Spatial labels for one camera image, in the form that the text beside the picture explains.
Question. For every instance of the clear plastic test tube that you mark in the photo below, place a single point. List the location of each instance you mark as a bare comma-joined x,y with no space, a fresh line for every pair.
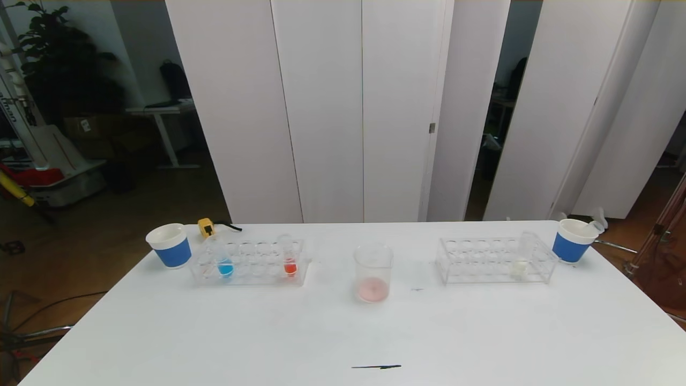
592,229

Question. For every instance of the test tube with red liquid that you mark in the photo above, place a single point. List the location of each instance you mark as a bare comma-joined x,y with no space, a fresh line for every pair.
290,266

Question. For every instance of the clear beaker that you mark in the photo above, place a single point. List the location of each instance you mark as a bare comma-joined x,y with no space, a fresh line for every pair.
373,279

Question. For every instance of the clear plastic test tube rack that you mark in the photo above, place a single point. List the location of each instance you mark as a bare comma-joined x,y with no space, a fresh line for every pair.
257,266
482,262

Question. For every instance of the test tube with blue liquid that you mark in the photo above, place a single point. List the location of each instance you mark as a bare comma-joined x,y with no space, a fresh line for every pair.
225,268

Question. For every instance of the test tube with pale liquid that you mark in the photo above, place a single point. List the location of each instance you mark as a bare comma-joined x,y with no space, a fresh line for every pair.
521,267

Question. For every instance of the white folding partition screen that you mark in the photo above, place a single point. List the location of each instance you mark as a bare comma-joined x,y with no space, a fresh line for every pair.
563,107
321,107

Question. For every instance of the yellow tape measure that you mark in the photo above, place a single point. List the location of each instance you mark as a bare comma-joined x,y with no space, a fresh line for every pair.
205,228

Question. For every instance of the thin black stick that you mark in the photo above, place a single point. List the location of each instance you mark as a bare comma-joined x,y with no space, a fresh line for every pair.
375,367

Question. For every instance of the blue and white paper cup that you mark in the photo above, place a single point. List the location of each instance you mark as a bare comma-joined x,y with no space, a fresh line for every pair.
171,253
571,249

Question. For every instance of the white desk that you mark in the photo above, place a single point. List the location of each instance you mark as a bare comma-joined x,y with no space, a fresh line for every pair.
161,109

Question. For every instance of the black backpack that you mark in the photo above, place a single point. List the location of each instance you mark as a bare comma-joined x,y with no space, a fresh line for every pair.
174,81

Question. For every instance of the cardboard box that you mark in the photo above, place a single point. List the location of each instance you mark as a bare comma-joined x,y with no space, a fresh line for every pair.
86,127

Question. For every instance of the white floor machine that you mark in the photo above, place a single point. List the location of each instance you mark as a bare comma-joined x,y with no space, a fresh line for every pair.
53,151

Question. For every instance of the potted green plant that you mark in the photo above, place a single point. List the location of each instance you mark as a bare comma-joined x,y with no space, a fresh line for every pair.
64,69

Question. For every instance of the red flat object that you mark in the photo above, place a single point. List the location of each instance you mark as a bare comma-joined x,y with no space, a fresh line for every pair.
37,177

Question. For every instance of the brown wooden stand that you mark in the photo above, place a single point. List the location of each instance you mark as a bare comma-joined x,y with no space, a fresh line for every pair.
662,230

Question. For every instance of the metal chair frame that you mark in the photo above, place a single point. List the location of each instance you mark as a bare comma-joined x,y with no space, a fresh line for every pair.
37,332

